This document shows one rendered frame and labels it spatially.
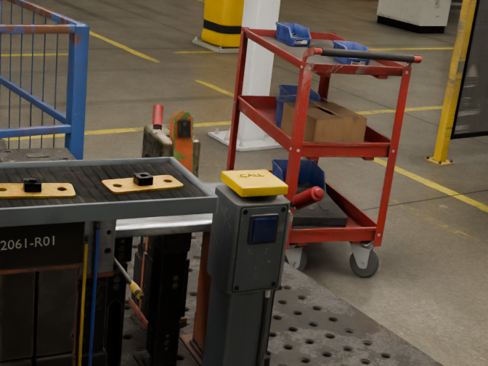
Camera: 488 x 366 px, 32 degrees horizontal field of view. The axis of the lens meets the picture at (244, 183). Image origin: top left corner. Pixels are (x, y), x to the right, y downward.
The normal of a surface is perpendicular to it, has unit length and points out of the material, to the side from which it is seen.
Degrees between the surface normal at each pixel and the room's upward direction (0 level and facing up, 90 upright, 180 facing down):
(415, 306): 0
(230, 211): 90
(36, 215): 90
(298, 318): 0
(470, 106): 88
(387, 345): 0
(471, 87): 89
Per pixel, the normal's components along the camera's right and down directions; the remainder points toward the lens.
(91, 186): 0.11, -0.94
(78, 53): 0.58, 0.32
